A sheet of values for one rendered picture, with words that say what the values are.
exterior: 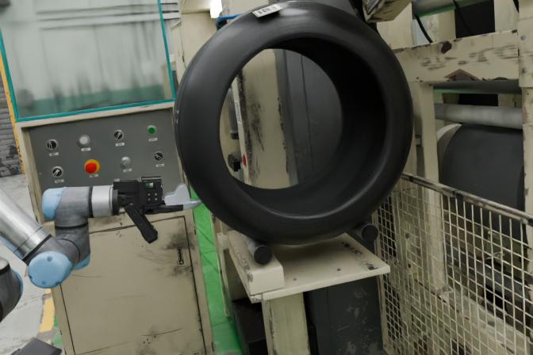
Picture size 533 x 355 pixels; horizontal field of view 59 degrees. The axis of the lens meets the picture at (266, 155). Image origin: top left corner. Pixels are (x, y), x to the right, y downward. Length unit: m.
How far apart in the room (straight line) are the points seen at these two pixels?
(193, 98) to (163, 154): 0.78
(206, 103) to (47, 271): 0.47
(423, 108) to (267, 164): 0.54
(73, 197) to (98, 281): 0.77
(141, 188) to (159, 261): 0.74
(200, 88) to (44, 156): 0.93
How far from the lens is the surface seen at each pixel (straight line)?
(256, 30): 1.07
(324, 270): 1.28
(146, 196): 1.17
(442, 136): 1.95
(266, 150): 1.48
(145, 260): 1.86
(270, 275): 1.18
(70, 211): 1.18
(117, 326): 1.97
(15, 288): 1.34
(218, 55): 1.06
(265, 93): 1.47
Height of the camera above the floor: 1.33
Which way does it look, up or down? 10 degrees down
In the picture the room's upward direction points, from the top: 7 degrees counter-clockwise
